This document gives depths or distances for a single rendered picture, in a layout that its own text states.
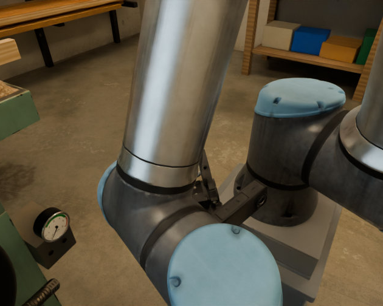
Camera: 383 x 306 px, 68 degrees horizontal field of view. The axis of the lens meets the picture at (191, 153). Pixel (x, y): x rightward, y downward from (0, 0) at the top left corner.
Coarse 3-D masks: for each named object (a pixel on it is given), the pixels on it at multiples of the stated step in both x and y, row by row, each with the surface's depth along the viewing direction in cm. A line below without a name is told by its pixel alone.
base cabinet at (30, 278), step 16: (0, 224) 52; (0, 240) 53; (16, 240) 56; (16, 256) 57; (32, 256) 61; (16, 272) 58; (32, 272) 62; (32, 288) 64; (16, 304) 61; (48, 304) 70
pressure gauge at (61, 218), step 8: (48, 208) 56; (56, 208) 57; (40, 216) 54; (48, 216) 54; (56, 216) 55; (64, 216) 57; (40, 224) 53; (48, 224) 54; (56, 224) 56; (64, 224) 58; (40, 232) 53; (48, 232) 54; (56, 232) 56; (64, 232) 58; (48, 240) 55
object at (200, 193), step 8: (200, 184) 49; (192, 192) 48; (200, 192) 47; (208, 192) 46; (216, 192) 46; (200, 200) 45; (208, 200) 46; (216, 200) 45; (208, 208) 46; (216, 208) 45
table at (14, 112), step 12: (12, 96) 47; (24, 96) 49; (0, 108) 46; (12, 108) 48; (24, 108) 49; (0, 120) 46; (12, 120) 48; (24, 120) 50; (36, 120) 52; (0, 132) 47; (12, 132) 49
